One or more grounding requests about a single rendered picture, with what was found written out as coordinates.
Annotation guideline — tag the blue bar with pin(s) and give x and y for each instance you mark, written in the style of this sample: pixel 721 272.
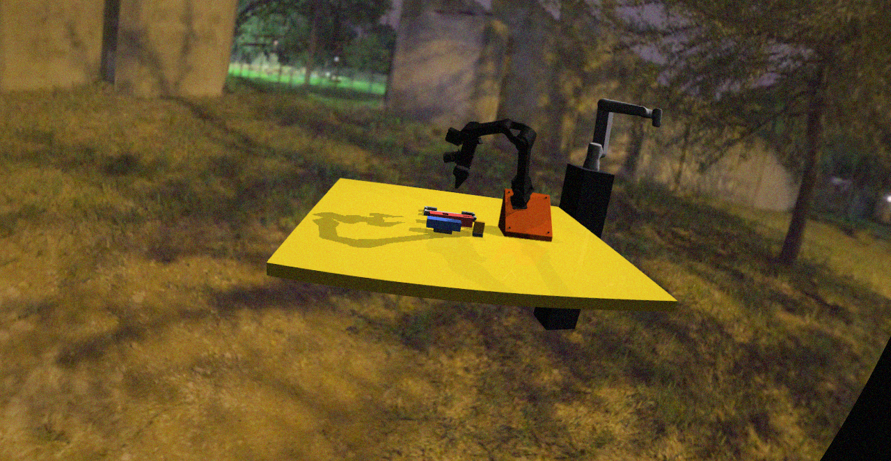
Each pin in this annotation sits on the blue bar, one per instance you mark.
pixel 444 223

